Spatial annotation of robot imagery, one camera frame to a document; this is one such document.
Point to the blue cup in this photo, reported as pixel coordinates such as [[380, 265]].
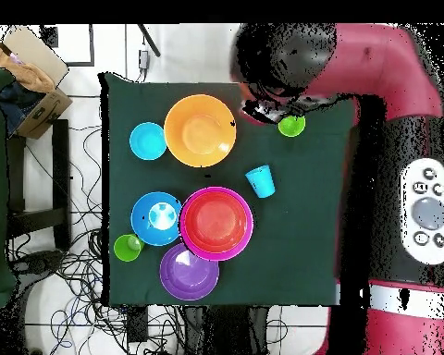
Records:
[[261, 182]]

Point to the large red bowl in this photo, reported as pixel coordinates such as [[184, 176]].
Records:
[[216, 222]]

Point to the large pink bowl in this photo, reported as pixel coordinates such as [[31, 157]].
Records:
[[185, 236]]

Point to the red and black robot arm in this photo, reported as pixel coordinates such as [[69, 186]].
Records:
[[373, 66]]

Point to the green cup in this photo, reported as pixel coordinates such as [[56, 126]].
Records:
[[292, 127], [125, 249]]

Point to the large orange bowl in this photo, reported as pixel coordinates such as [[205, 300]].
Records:
[[199, 131]]

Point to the small light blue bowl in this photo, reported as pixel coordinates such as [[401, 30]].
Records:
[[148, 141]]

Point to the dark green table cloth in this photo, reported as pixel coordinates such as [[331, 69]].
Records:
[[299, 222]]

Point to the grey power adapter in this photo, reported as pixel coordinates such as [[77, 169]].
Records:
[[144, 60]]

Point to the black tripod leg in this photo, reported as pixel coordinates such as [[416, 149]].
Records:
[[150, 40]]

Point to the medium blue bowl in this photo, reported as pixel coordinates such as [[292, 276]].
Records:
[[140, 222]]

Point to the purple bowl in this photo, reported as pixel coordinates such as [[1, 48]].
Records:
[[188, 277]]

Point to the cardboard box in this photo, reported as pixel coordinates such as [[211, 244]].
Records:
[[40, 111]]

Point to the brown cloth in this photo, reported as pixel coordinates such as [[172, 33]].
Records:
[[29, 74]]

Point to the black square frame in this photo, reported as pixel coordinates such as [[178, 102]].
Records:
[[91, 48]]

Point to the black stool frame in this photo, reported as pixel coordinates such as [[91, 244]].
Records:
[[61, 166]]

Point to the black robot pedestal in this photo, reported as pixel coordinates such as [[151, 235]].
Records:
[[225, 332]]

